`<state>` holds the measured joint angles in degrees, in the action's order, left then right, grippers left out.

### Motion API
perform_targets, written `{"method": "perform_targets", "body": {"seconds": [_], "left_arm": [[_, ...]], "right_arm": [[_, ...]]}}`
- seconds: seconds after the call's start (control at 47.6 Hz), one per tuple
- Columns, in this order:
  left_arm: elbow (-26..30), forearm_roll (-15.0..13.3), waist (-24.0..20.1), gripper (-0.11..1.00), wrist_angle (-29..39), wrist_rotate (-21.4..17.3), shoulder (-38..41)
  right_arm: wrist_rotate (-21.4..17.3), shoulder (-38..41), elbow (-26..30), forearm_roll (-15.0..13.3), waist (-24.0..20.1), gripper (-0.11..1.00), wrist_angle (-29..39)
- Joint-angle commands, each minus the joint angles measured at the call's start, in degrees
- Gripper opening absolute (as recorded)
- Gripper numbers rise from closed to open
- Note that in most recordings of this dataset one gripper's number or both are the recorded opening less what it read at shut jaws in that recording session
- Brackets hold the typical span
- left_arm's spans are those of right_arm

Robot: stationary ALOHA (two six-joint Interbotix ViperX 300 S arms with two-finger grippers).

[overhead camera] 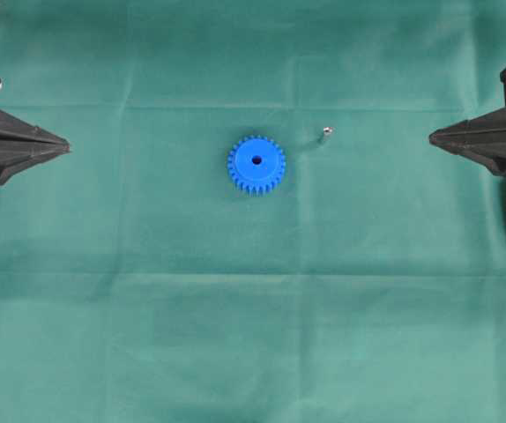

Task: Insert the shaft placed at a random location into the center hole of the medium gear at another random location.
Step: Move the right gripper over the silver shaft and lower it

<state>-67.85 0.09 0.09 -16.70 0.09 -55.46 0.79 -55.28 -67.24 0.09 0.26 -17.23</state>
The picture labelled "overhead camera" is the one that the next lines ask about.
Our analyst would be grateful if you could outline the blue plastic gear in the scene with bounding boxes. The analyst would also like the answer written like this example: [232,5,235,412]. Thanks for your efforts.
[227,136,286,196]

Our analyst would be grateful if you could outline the green cloth mat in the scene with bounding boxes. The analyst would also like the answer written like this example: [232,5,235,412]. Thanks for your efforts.
[0,1,506,422]

